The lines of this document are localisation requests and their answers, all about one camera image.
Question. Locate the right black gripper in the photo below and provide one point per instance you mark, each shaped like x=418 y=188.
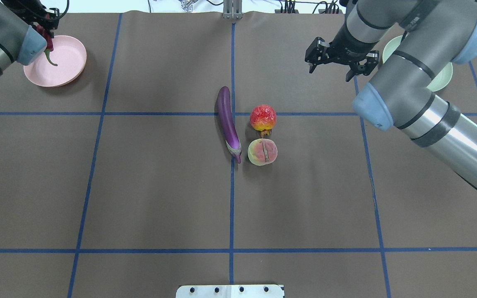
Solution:
x=347 y=51

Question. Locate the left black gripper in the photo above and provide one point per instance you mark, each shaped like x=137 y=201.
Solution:
x=44 y=32

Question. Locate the red chili pepper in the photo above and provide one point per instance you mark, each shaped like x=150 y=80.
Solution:
x=46 y=34

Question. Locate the red orange pomegranate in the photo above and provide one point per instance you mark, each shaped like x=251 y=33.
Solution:
x=263 y=118

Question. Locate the purple eggplant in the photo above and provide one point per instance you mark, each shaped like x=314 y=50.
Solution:
x=225 y=116

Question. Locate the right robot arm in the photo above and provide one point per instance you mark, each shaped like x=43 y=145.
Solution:
x=438 y=32

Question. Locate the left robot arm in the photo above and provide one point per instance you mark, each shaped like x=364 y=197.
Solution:
x=26 y=31

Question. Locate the pink plate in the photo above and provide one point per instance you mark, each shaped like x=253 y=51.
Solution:
x=69 y=54

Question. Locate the light green plate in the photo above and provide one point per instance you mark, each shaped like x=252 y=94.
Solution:
x=441 y=80

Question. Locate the peach with brown stem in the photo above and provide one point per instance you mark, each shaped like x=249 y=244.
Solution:
x=262 y=151

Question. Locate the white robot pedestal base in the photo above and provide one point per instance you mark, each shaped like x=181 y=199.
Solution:
x=231 y=291

